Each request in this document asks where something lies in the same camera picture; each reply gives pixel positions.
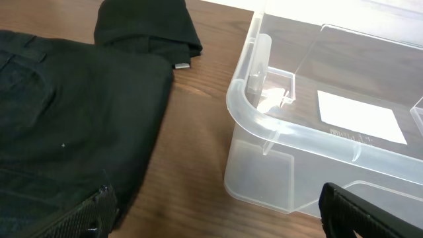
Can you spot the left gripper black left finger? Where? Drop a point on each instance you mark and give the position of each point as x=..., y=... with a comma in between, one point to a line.
x=94, y=217

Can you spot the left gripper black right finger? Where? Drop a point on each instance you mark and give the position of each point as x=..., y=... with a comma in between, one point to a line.
x=345, y=215

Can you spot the black pants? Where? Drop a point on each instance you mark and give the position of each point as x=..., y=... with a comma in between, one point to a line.
x=74, y=117

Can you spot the black shirt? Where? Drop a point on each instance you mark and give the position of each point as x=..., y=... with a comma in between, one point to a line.
x=161, y=27

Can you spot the white label in bin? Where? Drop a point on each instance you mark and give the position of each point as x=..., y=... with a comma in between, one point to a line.
x=359, y=117

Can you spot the clear plastic storage bin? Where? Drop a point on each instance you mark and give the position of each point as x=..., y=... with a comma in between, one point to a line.
x=282, y=153

